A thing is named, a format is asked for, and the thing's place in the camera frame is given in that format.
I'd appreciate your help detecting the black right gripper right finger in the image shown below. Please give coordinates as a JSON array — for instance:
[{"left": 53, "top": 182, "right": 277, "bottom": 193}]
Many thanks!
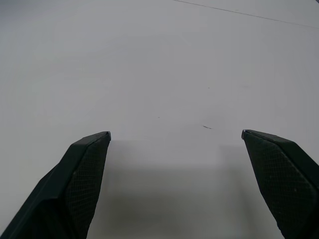
[{"left": 241, "top": 129, "right": 319, "bottom": 239}]

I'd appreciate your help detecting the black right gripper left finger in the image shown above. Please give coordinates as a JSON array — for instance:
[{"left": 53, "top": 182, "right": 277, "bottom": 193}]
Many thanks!
[{"left": 0, "top": 130, "right": 112, "bottom": 239}]

